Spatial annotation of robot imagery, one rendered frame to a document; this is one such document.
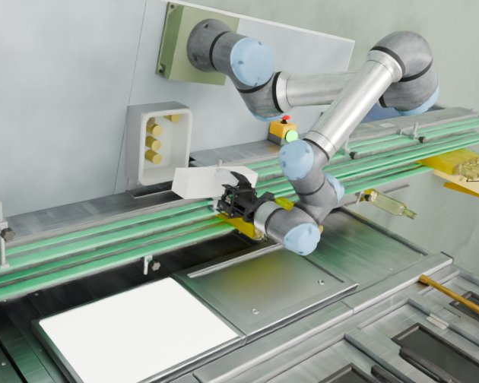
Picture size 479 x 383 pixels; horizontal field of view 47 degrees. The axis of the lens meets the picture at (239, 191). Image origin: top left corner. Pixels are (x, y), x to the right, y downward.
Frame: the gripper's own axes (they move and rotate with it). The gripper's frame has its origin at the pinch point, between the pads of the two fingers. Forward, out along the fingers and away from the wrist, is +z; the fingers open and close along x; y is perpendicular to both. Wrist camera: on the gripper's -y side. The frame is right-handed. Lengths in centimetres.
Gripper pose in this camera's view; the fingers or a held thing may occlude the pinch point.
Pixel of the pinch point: (218, 182)
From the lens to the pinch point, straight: 148.3
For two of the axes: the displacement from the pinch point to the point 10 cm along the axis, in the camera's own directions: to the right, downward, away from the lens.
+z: -6.5, -3.9, 6.6
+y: -7.3, 0.5, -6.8
